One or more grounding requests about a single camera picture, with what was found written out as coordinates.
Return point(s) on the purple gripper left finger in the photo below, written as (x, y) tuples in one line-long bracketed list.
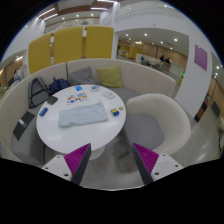
[(77, 162)]

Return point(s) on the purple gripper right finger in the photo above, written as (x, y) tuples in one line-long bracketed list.
[(145, 160)]

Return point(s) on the light blue towel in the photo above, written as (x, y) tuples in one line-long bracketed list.
[(83, 115)]

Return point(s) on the white round armchair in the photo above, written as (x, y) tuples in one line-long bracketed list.
[(156, 122)]

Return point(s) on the round white table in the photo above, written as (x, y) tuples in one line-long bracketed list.
[(65, 140)]

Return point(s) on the blue and yellow toy block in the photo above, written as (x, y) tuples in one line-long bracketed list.
[(114, 112)]

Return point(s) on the colourful card sheet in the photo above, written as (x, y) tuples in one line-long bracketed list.
[(76, 98)]

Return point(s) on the dark phone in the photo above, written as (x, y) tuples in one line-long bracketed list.
[(52, 100)]

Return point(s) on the blue card pack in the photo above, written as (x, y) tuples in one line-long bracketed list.
[(78, 88)]

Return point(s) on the white booklet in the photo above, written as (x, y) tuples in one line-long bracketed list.
[(108, 94)]

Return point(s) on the dark blue bag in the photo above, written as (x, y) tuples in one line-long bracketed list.
[(58, 85)]

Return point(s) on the grey backpack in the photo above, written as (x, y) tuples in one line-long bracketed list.
[(38, 92)]

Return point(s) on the grey cushion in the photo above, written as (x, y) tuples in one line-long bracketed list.
[(82, 76)]

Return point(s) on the yellow-green cushion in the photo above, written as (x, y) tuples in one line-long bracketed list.
[(110, 76)]

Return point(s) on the left yellow panel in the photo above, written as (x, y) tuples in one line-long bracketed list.
[(39, 53)]

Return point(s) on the yellow panel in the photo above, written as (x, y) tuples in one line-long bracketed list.
[(39, 53), (68, 44), (99, 41)]

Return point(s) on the middle yellow panel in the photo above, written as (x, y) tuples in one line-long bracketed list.
[(68, 44)]

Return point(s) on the right yellow panel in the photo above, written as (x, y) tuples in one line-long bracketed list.
[(99, 41)]

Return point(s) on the purple wall poster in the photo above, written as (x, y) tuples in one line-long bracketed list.
[(200, 57)]

